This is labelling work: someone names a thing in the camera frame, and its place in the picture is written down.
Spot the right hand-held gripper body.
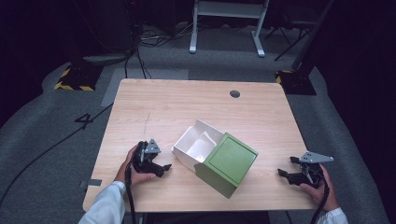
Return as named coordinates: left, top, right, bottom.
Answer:
left=289, top=150, right=335, bottom=189

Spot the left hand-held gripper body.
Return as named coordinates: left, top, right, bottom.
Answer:
left=132, top=138, right=163, bottom=175

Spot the white drawer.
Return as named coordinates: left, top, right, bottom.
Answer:
left=171, top=119, right=226, bottom=173

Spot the green box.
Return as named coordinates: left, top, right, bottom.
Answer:
left=193, top=132, right=260, bottom=200

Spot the person's left hand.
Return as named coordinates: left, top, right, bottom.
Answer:
left=114, top=145, right=157, bottom=187

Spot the person's right hand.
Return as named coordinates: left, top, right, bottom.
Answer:
left=299, top=163, right=340, bottom=213

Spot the grey tape piece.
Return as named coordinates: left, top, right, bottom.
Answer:
left=78, top=178, right=104, bottom=189

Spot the black tape floor mark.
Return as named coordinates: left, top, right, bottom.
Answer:
left=74, top=113, right=94, bottom=131

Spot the black yellow striped stand base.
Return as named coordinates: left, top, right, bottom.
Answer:
left=53, top=63, right=105, bottom=92
left=275, top=69, right=318, bottom=96

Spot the grey round stand base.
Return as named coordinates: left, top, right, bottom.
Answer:
left=81, top=50, right=138, bottom=67

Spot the black tripod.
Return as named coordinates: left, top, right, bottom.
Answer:
left=265, top=19, right=313, bottom=62

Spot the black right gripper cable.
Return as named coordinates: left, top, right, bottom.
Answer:
left=310, top=178, right=331, bottom=224

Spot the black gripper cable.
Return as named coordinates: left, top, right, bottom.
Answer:
left=124, top=166, right=137, bottom=224
left=310, top=178, right=331, bottom=224

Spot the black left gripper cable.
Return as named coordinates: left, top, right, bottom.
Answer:
left=124, top=166, right=137, bottom=224

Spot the black thin cable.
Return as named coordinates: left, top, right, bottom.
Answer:
left=123, top=46, right=152, bottom=80

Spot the black floor cable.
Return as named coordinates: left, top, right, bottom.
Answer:
left=0, top=103, right=114, bottom=207

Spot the black stand post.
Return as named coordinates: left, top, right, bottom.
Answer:
left=290, top=0, right=336, bottom=73

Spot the bundle of floor cables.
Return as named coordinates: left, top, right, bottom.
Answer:
left=136, top=21, right=195, bottom=49

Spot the white metal desk frame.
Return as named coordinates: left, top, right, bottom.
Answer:
left=189, top=0, right=271, bottom=58

